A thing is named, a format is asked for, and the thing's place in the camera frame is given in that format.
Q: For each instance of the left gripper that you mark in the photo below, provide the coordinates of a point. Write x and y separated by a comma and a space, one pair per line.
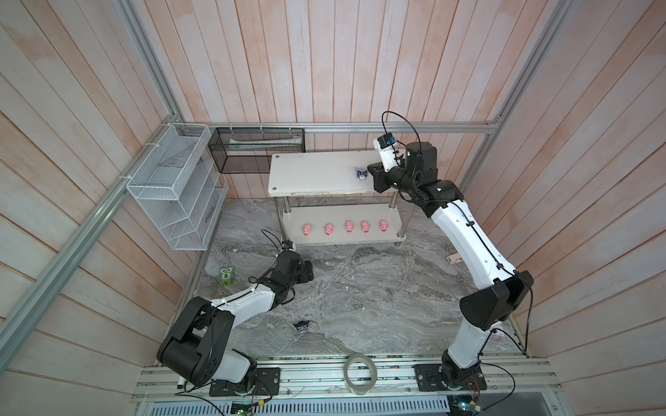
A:
306, 272

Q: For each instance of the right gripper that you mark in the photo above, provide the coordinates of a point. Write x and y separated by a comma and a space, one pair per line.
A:
379, 177

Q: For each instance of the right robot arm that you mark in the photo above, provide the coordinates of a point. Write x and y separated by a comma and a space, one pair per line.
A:
501, 288

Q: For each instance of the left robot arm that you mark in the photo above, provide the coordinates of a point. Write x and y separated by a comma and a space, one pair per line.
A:
195, 348

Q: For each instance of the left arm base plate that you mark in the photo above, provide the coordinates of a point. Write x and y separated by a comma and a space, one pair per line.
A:
260, 381

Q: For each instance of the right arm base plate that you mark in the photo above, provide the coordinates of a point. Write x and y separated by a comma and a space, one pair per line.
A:
447, 377

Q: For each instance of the white wire mesh rack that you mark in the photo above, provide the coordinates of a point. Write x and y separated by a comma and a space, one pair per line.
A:
178, 189

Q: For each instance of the white two-tier shelf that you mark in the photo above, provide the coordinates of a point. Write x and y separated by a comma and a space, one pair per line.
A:
322, 188

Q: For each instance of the clear tape roll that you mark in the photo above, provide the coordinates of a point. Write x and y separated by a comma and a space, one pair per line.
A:
360, 374

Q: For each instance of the green frog block toy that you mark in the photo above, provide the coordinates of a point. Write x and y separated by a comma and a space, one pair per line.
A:
226, 276

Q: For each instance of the black mesh basket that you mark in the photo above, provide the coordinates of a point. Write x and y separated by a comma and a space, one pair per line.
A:
250, 150

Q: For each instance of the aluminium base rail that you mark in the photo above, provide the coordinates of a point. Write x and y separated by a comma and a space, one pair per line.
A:
323, 376

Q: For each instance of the black purple figure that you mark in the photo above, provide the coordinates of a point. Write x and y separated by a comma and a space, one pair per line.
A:
302, 327

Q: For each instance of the pink small toy right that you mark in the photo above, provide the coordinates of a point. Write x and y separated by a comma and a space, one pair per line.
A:
454, 258

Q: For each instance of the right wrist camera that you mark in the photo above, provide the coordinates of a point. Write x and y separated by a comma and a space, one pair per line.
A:
385, 145

